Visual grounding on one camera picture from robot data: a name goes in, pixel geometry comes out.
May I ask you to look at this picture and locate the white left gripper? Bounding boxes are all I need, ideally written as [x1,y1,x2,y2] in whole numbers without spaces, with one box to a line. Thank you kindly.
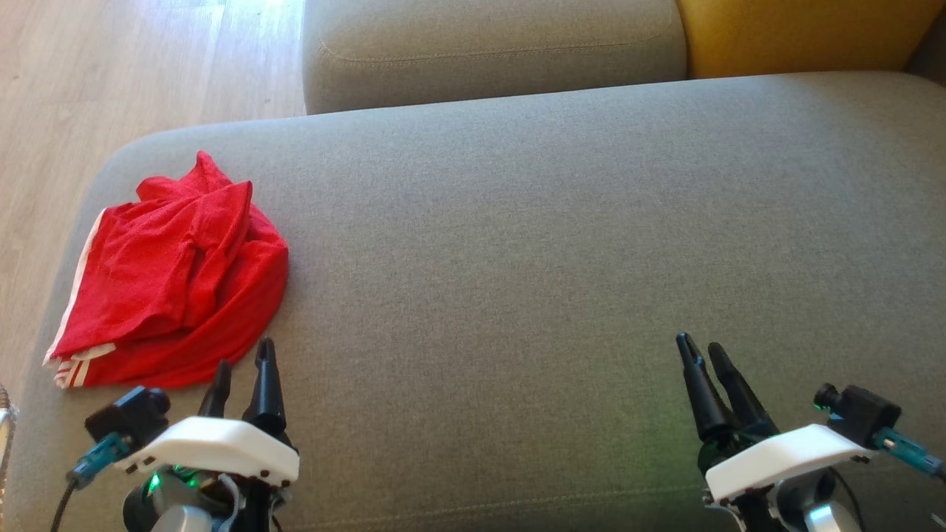
[115,338,300,488]

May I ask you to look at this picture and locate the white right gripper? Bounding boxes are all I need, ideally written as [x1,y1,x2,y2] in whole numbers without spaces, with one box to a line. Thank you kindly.
[676,332,873,507]

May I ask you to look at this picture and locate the red shorts with white stripes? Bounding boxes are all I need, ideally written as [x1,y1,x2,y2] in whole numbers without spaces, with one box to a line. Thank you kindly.
[43,151,253,366]

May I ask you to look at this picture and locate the large grey sofa seat cushion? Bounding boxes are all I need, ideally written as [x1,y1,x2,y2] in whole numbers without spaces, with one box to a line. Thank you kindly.
[4,71,946,532]

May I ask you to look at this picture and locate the large yellow sofa cushion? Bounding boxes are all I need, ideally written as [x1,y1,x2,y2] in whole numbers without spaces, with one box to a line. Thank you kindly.
[676,0,946,80]

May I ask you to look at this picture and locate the grey sofa back cushion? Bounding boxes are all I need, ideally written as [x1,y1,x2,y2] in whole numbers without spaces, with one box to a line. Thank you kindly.
[302,0,689,116]

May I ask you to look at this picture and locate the right camera cable teal plug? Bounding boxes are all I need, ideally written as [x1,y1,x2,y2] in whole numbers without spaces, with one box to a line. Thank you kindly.
[872,427,946,482]

